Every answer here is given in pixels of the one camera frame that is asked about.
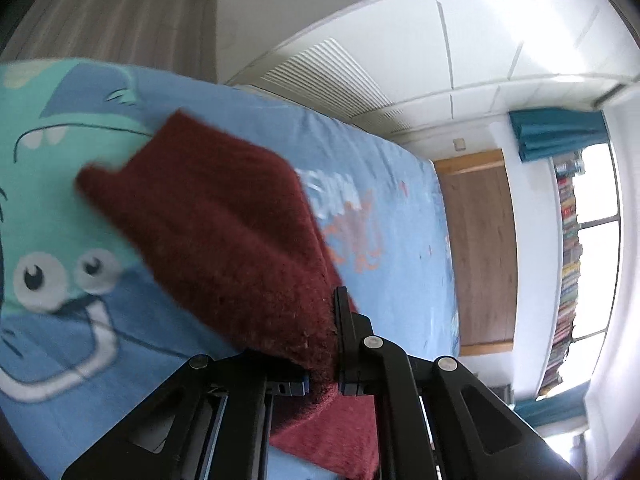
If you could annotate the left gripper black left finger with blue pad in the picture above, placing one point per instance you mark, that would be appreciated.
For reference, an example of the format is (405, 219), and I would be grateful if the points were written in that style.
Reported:
(211, 419)

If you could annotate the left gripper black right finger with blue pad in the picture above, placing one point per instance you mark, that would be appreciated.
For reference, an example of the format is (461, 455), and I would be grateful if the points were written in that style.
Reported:
(435, 419)

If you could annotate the dark red knitted sweater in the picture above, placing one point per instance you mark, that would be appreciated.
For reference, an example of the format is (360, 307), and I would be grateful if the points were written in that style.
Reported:
(226, 230)

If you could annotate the blue cartoon monster bedsheet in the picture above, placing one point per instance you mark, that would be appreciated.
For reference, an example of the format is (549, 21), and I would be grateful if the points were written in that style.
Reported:
(86, 333)

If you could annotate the wooden headboard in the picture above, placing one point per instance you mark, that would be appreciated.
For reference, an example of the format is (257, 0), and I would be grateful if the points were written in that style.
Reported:
(482, 239)

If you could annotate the row of books on shelf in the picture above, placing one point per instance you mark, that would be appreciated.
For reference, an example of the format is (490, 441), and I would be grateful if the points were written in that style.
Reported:
(566, 167)

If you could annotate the teal curtain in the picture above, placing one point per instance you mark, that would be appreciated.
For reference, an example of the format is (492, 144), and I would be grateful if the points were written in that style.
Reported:
(552, 131)

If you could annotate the white wardrobe with vent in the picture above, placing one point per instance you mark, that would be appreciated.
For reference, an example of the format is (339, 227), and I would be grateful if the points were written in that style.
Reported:
(391, 66)

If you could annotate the wall light switch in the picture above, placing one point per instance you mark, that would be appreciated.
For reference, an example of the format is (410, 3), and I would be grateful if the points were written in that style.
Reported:
(459, 144)

